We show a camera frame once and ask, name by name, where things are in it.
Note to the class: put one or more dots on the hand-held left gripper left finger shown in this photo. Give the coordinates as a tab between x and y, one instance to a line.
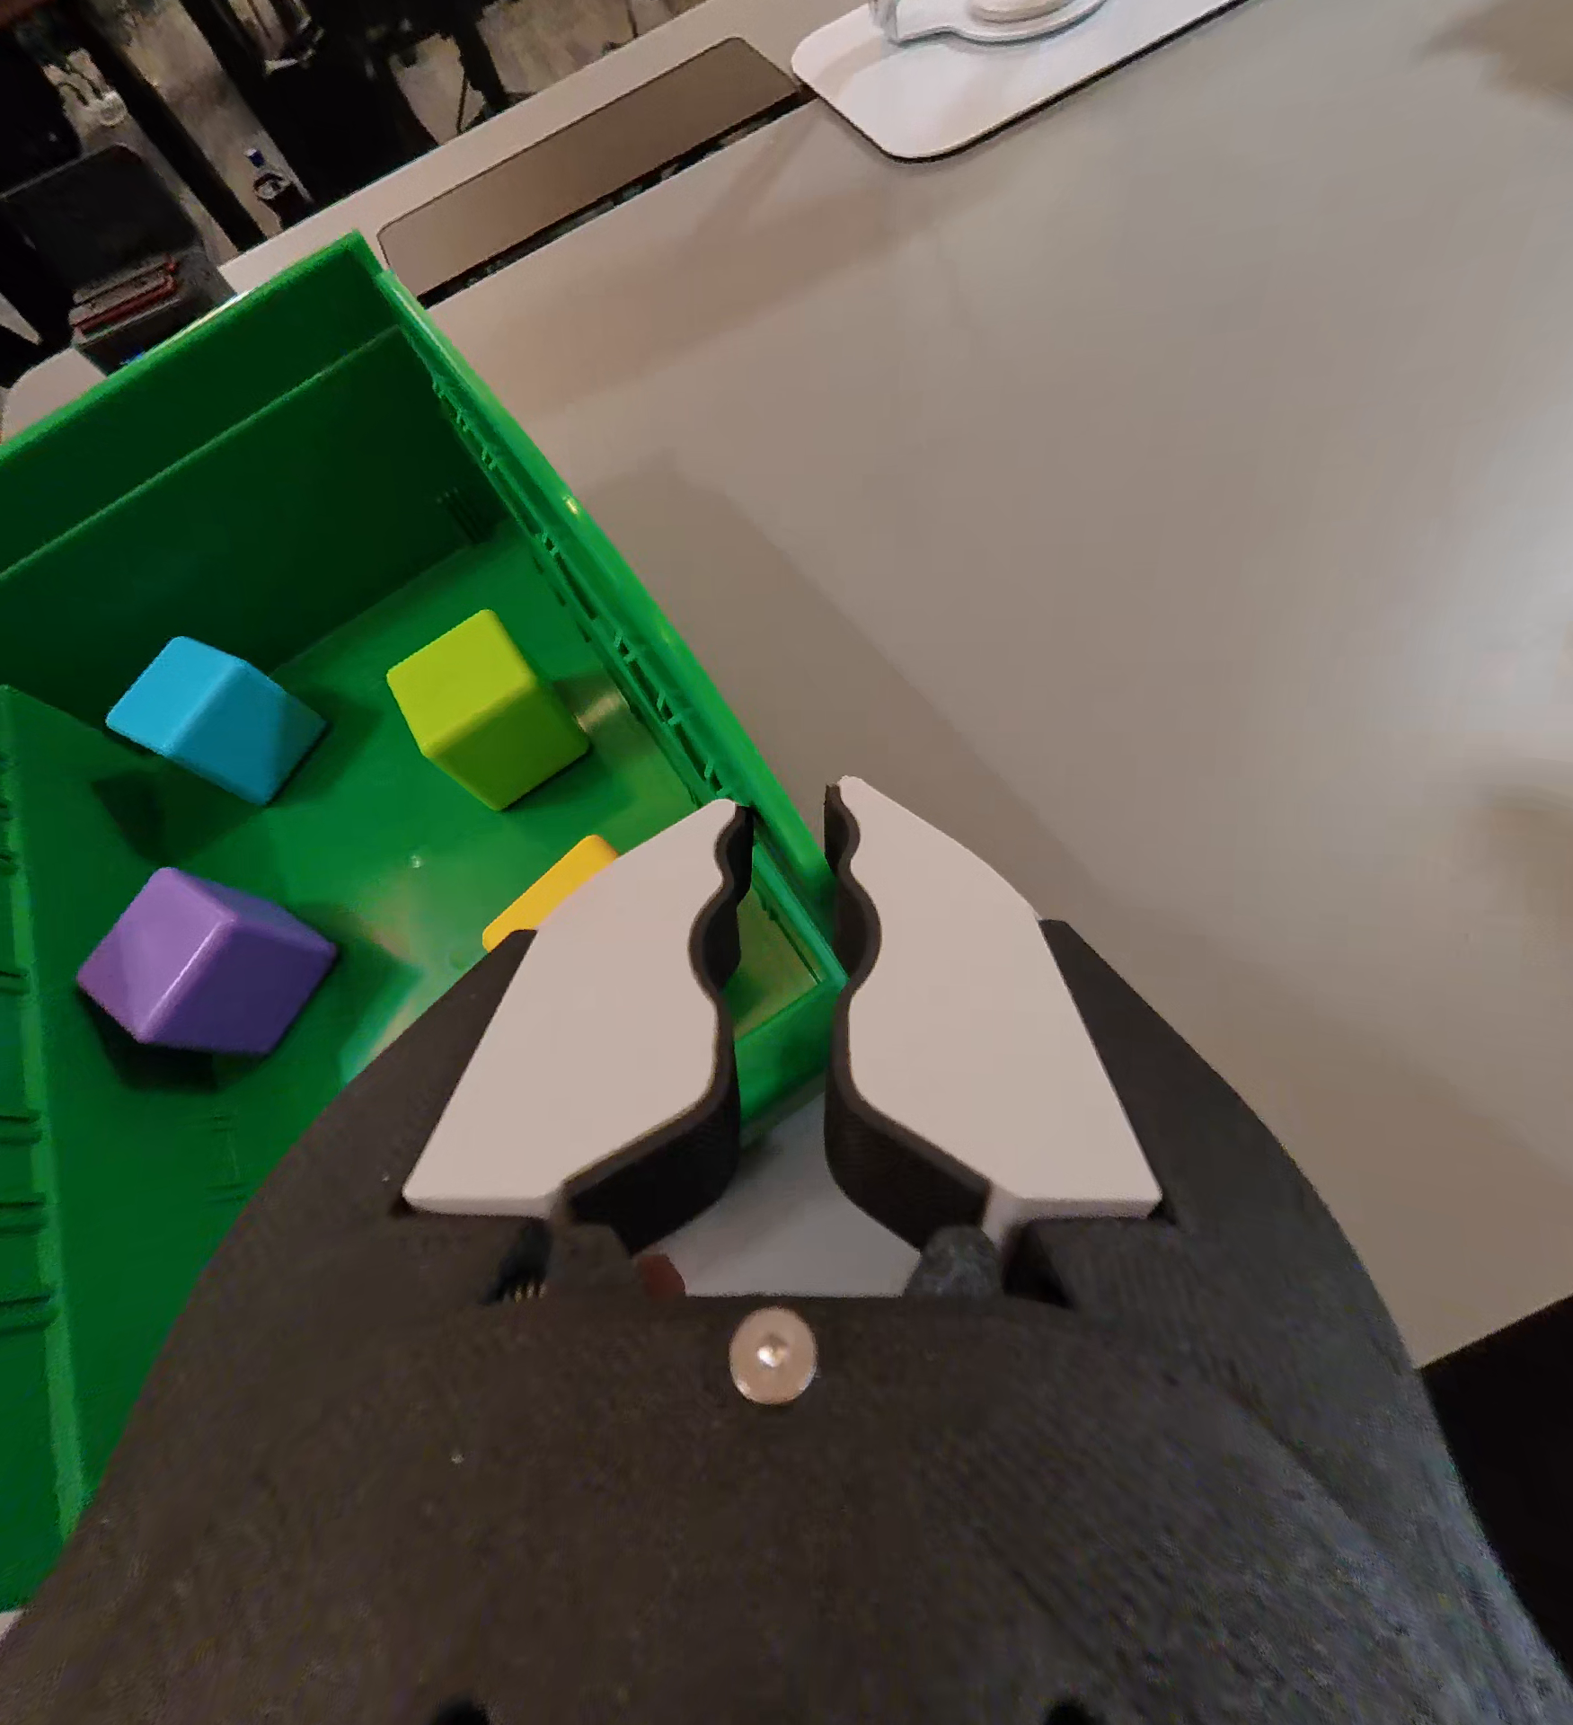
569	1065

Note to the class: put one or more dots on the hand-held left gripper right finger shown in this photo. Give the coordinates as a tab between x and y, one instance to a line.
988	1065

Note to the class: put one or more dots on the yellow cube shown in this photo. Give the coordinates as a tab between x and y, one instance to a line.
559	881

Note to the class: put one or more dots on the lime green cube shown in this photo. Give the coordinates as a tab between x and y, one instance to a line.
482	707

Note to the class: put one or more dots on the purple cube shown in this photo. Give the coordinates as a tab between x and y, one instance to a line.
208	964

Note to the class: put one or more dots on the blue cube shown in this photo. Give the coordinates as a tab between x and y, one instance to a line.
215	722

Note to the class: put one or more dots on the green plastic bin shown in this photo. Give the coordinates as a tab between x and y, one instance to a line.
262	538

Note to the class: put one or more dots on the grey desk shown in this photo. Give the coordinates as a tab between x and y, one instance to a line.
1136	538

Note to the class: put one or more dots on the person's dark clothing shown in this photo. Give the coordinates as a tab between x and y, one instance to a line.
1567	1483

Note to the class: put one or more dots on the white metal stand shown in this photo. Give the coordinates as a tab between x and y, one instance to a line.
949	95

